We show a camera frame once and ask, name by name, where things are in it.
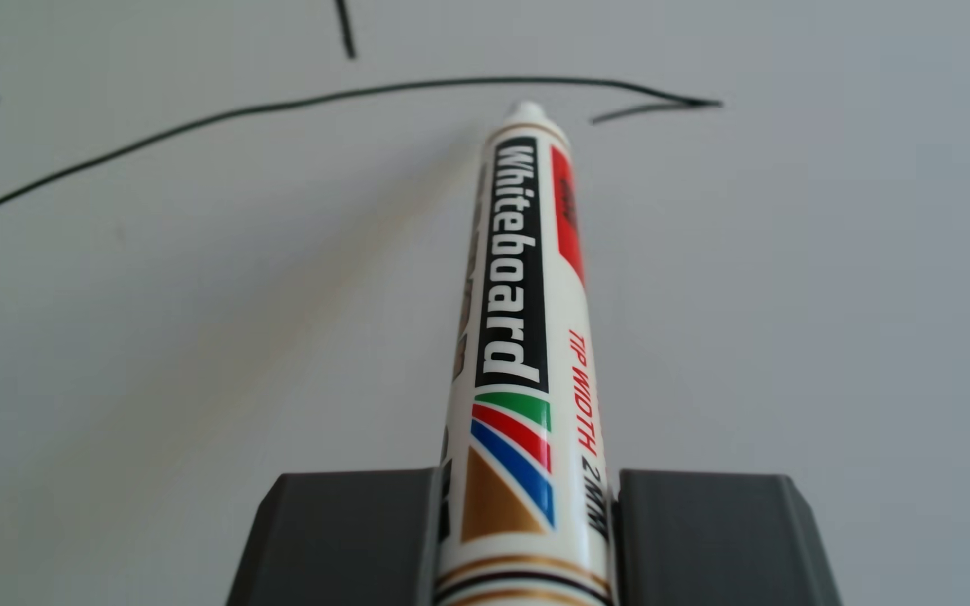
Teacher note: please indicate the whiteboard with silver frame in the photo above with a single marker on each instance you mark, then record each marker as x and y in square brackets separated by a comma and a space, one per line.
[199, 337]

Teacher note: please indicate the white whiteboard marker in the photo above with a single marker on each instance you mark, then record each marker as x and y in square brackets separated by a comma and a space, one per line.
[519, 337]

